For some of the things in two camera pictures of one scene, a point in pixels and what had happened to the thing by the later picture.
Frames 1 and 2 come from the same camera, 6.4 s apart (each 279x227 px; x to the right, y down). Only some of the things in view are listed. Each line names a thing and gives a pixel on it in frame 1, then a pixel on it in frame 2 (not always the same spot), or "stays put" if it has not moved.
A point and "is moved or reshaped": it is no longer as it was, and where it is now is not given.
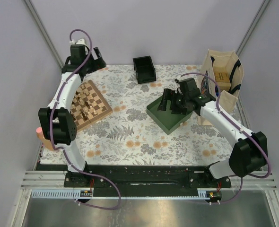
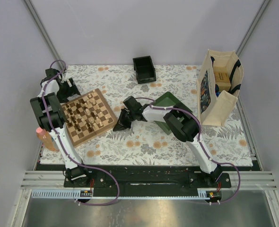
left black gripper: [99, 63] → [72, 91]
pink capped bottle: [46, 142] stays put
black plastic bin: [144, 69] stays put
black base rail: [149, 177] stays put
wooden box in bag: [222, 78] stays put
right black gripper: [175, 110] → [121, 124]
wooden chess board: [88, 107] is moved or reshaped
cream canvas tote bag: [226, 65] stays put
